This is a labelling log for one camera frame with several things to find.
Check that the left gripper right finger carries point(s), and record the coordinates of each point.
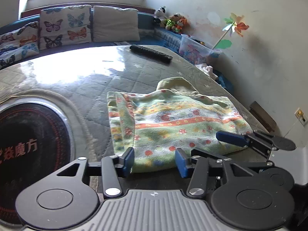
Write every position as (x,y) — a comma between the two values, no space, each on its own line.
(196,168)

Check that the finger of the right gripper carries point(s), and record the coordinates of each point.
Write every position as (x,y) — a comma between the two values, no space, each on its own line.
(260,142)
(222,159)

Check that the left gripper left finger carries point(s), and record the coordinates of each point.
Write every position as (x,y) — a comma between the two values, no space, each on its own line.
(114,167)

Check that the green patterned child garment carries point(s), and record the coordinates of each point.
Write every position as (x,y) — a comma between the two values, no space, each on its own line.
(173,116)

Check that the round induction cooktop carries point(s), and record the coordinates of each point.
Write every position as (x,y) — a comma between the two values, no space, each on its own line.
(36,140)

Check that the clear plastic toy bin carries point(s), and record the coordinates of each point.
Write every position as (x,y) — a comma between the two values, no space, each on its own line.
(198,52)

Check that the colourful paper pinwheel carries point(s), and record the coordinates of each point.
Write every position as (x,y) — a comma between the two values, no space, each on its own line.
(234,24)

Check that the black remote control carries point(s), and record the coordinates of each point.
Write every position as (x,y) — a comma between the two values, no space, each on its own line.
(147,52)

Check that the orange plush toy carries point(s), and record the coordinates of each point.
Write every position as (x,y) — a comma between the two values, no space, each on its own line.
(180,25)

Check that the blue sofa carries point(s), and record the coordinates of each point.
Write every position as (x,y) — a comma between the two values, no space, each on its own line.
(149,35)

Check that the green vest plush toy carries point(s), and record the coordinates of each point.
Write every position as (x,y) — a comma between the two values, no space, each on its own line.
(172,21)

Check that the plain beige cushion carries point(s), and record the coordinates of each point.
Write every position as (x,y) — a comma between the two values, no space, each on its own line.
(113,24)

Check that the cow plush toy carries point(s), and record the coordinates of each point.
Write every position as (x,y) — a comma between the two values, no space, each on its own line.
(160,17)

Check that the upright butterfly cushion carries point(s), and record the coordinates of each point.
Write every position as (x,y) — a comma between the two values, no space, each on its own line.
(61,26)

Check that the low butterfly pillow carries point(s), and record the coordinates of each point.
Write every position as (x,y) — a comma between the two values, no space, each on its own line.
(19,44)

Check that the wall power socket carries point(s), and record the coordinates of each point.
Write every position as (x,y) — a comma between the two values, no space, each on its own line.
(300,115)

